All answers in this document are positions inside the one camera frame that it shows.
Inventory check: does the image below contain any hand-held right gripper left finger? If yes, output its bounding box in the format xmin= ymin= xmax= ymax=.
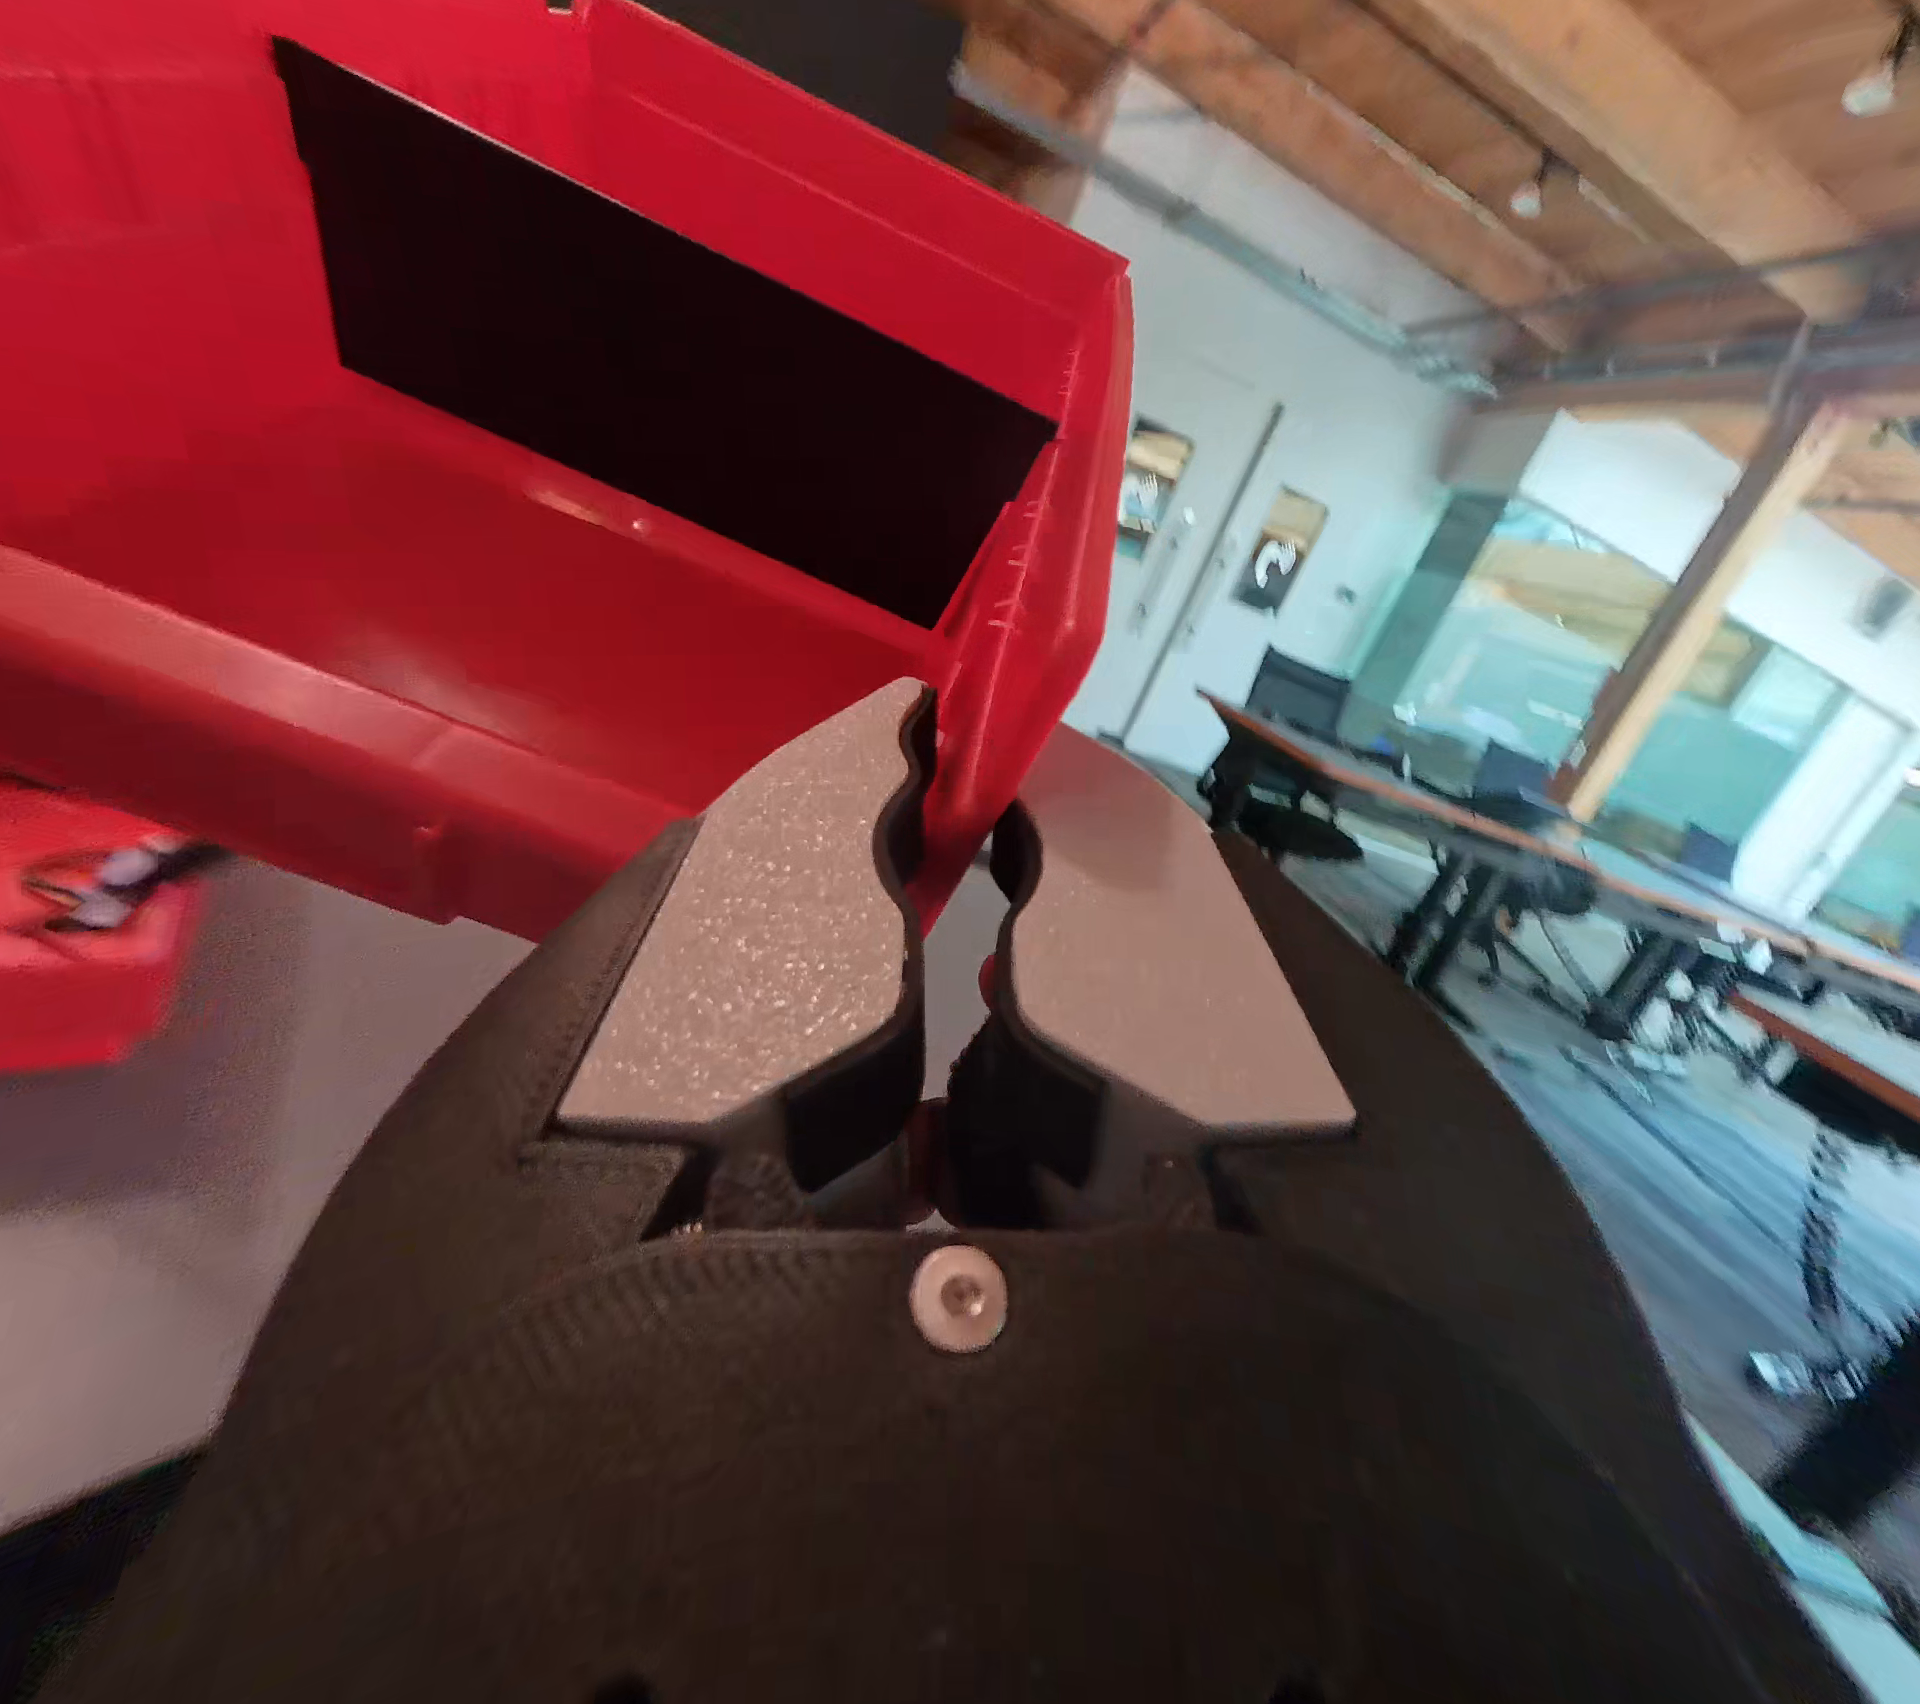
xmin=555 ymin=677 xmax=942 ymax=1193

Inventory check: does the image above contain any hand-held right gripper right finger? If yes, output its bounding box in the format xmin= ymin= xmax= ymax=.
xmin=945 ymin=726 xmax=1362 ymax=1230

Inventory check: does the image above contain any black office chair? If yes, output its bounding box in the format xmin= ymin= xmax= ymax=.
xmin=1207 ymin=646 xmax=1364 ymax=863

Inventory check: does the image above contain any long wooden desk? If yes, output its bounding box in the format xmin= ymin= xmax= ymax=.
xmin=1201 ymin=687 xmax=1920 ymax=1004

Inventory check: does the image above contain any framed wall poster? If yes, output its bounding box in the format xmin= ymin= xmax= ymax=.
xmin=1235 ymin=485 xmax=1333 ymax=614
xmin=1117 ymin=420 xmax=1198 ymax=540

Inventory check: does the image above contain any wooden post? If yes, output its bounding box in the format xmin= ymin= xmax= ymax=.
xmin=1552 ymin=397 xmax=1855 ymax=823

